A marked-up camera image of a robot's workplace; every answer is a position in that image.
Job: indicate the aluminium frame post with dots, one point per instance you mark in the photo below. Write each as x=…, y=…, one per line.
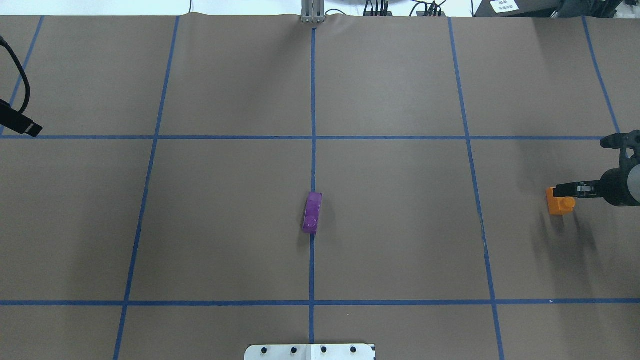
x=313, y=11

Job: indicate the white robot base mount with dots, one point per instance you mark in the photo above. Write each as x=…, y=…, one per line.
x=327, y=351

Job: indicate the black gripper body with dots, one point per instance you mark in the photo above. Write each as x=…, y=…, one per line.
x=614, y=187

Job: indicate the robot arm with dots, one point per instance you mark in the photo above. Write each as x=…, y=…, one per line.
x=619, y=187

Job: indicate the purple trapezoid block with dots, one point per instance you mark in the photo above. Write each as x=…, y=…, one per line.
x=311, y=216

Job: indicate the orange trapezoid block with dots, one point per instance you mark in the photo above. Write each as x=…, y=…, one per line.
x=559, y=206

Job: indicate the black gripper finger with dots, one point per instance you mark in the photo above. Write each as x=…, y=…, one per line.
x=579, y=190

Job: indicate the black box with label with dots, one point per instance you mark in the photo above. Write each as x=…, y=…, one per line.
x=516, y=8

